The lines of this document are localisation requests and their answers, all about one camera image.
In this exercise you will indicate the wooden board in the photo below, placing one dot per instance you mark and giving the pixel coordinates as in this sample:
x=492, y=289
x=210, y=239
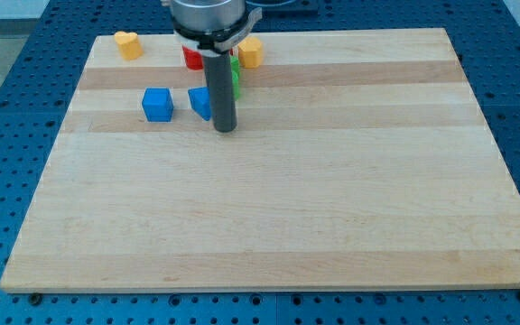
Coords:
x=361, y=161

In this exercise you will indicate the blue cube block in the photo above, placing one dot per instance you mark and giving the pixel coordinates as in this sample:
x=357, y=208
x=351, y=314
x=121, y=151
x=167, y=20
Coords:
x=157, y=104

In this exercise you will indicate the yellow hexagon block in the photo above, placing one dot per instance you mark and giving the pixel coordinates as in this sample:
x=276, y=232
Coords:
x=251, y=52

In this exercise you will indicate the yellow heart block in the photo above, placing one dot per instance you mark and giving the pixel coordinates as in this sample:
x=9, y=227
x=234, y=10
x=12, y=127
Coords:
x=128, y=44

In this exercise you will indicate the red block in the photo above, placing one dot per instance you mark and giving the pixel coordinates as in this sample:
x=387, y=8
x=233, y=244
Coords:
x=193, y=59

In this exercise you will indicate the blue triangle block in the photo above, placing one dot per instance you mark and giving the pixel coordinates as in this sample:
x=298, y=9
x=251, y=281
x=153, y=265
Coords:
x=199, y=101

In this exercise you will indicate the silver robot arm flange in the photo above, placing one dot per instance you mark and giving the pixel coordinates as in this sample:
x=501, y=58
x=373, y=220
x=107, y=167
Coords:
x=212, y=27

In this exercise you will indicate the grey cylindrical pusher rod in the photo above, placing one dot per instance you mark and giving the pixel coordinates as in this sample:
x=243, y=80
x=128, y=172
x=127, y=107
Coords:
x=218, y=75

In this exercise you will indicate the green block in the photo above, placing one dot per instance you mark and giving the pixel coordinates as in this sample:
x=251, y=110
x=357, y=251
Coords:
x=235, y=68

